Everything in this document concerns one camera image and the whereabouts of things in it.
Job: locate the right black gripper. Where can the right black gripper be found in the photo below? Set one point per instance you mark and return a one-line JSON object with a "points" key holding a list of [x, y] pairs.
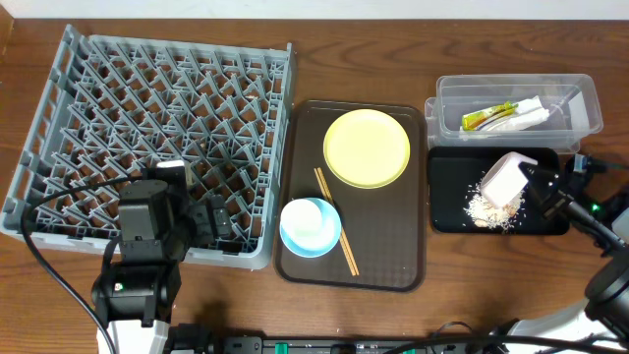
{"points": [[554, 182]]}

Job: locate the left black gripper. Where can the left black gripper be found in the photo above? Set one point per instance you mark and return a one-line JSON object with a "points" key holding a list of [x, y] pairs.
{"points": [[211, 222]]}

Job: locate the pink white bowl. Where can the pink white bowl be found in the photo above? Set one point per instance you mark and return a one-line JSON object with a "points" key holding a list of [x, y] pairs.
{"points": [[505, 180]]}

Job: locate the rice food waste pile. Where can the rice food waste pile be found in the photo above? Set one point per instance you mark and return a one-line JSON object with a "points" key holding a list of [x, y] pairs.
{"points": [[487, 216]]}

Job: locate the white napkin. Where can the white napkin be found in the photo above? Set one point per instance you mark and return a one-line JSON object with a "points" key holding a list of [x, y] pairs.
{"points": [[525, 114]]}

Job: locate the light blue bowl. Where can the light blue bowl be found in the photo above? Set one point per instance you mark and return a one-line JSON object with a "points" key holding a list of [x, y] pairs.
{"points": [[325, 242]]}

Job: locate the white paper cup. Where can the white paper cup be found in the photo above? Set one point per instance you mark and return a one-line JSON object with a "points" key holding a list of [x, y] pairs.
{"points": [[302, 220]]}

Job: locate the green snack wrapper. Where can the green snack wrapper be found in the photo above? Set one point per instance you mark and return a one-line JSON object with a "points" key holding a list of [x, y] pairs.
{"points": [[472, 121]]}

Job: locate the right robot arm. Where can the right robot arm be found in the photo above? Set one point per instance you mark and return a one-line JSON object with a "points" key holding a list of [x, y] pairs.
{"points": [[603, 316]]}

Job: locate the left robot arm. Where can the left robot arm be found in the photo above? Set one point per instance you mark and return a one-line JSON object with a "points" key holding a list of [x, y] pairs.
{"points": [[140, 277]]}

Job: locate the clear plastic bin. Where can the clear plastic bin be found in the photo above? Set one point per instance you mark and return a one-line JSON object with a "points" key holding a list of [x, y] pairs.
{"points": [[571, 99]]}

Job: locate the black plastic tray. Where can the black plastic tray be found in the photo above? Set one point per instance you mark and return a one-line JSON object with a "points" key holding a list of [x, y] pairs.
{"points": [[455, 174]]}

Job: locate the grey plastic dish rack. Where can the grey plastic dish rack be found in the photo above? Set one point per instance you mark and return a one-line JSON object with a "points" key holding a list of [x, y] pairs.
{"points": [[113, 106]]}

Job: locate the brown serving tray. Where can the brown serving tray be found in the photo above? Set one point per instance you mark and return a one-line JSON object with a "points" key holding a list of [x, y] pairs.
{"points": [[386, 227]]}

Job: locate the yellow round plate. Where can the yellow round plate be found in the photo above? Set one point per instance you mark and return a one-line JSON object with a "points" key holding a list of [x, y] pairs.
{"points": [[366, 148]]}

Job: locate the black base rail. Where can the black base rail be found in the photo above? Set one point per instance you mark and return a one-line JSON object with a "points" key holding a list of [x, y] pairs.
{"points": [[258, 345]]}

